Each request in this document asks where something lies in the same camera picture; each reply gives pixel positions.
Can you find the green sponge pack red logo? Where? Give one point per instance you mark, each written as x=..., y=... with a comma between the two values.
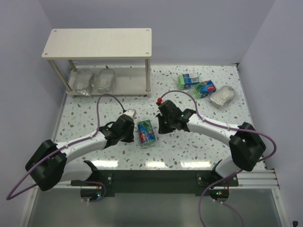
x=146, y=133

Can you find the green sponge pack barcode label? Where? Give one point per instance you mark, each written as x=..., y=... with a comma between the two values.
x=186, y=81

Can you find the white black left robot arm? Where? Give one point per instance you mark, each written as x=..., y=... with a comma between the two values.
x=50, y=164

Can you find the green sponge pack blue label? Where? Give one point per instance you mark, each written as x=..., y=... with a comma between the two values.
x=203, y=89

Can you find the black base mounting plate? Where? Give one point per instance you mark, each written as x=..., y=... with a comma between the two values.
x=111, y=182

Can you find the silver sponge pack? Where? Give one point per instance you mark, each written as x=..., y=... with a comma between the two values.
x=105, y=80
x=222, y=96
x=83, y=83

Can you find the aluminium frame rail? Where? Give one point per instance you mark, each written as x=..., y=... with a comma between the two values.
x=259, y=179

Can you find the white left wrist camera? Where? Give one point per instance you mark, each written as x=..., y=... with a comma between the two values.
x=131, y=113

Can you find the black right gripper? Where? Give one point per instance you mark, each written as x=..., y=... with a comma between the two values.
x=163, y=125

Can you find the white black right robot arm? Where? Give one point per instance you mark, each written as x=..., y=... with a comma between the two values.
x=246, y=147

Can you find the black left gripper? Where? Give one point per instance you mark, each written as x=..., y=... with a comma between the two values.
x=129, y=132

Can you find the beige two-tier wooden shelf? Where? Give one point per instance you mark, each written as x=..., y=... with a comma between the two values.
x=126, y=50

